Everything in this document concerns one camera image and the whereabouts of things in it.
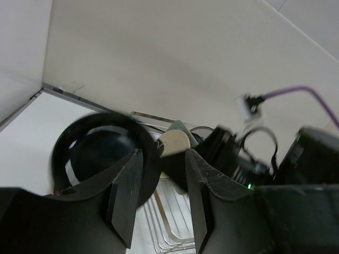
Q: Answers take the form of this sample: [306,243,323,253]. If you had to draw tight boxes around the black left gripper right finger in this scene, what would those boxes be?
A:
[185,149,252,246]

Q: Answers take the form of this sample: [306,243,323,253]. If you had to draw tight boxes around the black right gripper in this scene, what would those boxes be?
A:
[195,127,267,187]

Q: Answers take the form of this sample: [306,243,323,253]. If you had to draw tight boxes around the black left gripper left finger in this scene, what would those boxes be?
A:
[58,149,143,248]

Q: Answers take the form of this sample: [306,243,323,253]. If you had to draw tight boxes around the cream plate brown smear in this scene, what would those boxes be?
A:
[156,130,191,157]

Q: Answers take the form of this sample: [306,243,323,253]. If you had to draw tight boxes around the light green rectangular dish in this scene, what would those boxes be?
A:
[166,120,194,140]

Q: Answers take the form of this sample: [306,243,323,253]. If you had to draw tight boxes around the yellow brown patterned plate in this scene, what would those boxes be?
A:
[50,112,160,206]

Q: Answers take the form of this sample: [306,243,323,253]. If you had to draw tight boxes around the blue floral round plate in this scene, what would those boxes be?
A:
[191,132,203,148]

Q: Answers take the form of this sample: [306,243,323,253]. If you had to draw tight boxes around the white plate red characters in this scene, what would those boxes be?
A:
[190,126,214,139]

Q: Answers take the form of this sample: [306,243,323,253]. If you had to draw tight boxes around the metal wire dish rack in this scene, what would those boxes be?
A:
[129,111,197,253]

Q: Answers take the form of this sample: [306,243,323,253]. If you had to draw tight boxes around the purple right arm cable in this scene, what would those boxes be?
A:
[261,85,339,122]

